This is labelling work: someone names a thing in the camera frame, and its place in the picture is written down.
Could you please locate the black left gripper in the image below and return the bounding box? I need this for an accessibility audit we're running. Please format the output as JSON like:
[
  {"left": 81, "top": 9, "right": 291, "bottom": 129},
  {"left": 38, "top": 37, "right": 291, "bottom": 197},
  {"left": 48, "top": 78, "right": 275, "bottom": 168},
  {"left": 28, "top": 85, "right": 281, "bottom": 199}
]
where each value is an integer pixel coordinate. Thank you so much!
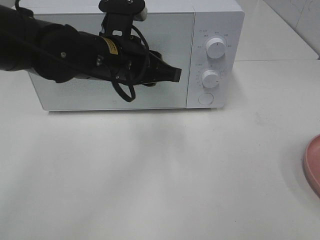
[{"left": 94, "top": 13, "right": 182, "bottom": 86}]

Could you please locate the white microwave door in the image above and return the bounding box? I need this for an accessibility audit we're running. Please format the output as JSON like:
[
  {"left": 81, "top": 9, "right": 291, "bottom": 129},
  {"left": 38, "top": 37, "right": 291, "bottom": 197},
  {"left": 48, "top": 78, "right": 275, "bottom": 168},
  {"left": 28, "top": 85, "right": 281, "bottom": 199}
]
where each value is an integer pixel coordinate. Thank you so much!
[{"left": 30, "top": 13, "right": 194, "bottom": 111}]

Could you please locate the white microwave knob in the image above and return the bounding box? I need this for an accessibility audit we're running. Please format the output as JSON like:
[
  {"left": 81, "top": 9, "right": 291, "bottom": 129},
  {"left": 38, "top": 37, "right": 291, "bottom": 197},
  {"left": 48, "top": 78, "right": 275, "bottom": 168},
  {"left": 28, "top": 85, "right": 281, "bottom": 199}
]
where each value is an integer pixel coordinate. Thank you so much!
[
  {"left": 205, "top": 35, "right": 227, "bottom": 59},
  {"left": 201, "top": 70, "right": 220, "bottom": 89}
]

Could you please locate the round white door button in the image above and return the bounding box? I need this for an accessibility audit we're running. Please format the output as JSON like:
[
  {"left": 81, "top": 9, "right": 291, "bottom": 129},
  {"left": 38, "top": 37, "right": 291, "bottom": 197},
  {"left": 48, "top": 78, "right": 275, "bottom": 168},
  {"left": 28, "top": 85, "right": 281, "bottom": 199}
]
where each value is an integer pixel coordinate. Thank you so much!
[{"left": 198, "top": 93, "right": 214, "bottom": 106}]

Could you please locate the pink round plate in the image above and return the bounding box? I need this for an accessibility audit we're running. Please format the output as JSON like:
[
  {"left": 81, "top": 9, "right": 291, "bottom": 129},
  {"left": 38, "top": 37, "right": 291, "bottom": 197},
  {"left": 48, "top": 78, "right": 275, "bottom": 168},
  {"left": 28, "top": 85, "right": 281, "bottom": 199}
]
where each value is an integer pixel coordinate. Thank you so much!
[{"left": 303, "top": 135, "right": 320, "bottom": 197}]

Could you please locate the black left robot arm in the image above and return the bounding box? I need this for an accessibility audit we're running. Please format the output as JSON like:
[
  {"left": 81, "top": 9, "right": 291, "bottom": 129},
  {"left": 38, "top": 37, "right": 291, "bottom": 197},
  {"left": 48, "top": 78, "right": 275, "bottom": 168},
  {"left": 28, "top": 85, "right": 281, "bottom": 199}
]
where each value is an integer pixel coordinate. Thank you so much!
[{"left": 0, "top": 0, "right": 182, "bottom": 88}]

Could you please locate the white microwave oven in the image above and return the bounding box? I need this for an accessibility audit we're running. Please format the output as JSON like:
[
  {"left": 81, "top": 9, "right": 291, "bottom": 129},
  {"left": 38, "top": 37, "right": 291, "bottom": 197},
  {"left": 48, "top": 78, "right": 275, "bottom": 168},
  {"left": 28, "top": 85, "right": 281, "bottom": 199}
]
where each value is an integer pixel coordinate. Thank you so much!
[{"left": 14, "top": 0, "right": 245, "bottom": 113}]

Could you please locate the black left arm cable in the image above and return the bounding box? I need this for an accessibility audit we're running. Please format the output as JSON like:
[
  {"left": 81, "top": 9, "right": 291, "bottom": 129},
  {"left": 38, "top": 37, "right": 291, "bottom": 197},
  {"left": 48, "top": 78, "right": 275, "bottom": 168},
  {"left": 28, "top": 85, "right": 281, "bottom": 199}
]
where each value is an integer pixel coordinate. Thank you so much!
[{"left": 14, "top": 0, "right": 151, "bottom": 103}]

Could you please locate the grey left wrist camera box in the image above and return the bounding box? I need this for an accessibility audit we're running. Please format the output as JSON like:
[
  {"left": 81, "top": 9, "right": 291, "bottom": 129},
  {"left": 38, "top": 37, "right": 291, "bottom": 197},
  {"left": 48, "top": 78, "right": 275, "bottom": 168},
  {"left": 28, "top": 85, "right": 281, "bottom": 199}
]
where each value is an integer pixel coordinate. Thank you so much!
[{"left": 98, "top": 0, "right": 148, "bottom": 22}]

